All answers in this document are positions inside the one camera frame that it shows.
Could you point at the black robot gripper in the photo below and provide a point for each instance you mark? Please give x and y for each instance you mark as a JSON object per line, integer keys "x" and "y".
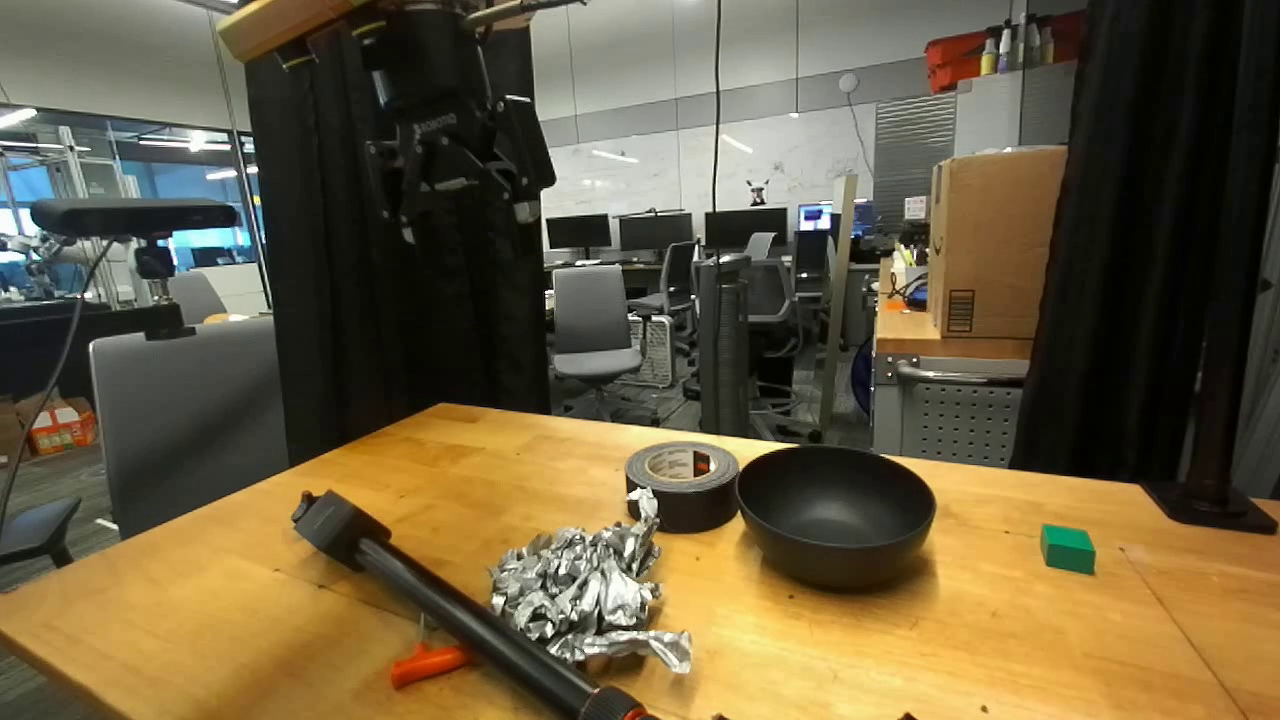
{"x": 451, "y": 129}

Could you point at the black masking tape roll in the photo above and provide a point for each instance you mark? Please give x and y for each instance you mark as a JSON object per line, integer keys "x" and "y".
{"x": 683, "y": 484}

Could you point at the black curtain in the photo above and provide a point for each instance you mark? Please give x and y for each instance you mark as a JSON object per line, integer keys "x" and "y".
{"x": 375, "y": 326}

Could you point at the grey office chair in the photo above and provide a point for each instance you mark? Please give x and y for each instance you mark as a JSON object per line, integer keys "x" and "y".
{"x": 590, "y": 326}

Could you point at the grey partition panel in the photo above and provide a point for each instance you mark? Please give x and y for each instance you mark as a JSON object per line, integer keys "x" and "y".
{"x": 187, "y": 416}

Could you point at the black squeegee tool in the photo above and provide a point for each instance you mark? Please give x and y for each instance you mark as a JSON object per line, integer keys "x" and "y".
{"x": 352, "y": 536}

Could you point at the crumpled silver foil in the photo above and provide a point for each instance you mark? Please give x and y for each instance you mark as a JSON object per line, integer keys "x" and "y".
{"x": 590, "y": 595}

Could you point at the orange clip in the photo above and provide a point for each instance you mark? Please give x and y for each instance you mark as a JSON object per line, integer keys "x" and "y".
{"x": 424, "y": 663}

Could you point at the black bowl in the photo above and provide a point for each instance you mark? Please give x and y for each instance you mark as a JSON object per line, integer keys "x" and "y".
{"x": 838, "y": 517}

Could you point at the Amazon cardboard box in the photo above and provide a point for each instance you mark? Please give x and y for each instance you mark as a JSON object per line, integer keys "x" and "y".
{"x": 991, "y": 229}

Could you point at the green block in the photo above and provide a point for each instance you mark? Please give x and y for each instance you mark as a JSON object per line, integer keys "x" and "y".
{"x": 1065, "y": 551}

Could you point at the black stereo camera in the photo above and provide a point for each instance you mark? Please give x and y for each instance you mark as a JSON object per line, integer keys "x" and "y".
{"x": 131, "y": 218}

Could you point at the black camera stand pole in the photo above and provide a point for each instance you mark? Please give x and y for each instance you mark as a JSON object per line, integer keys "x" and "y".
{"x": 1204, "y": 495}

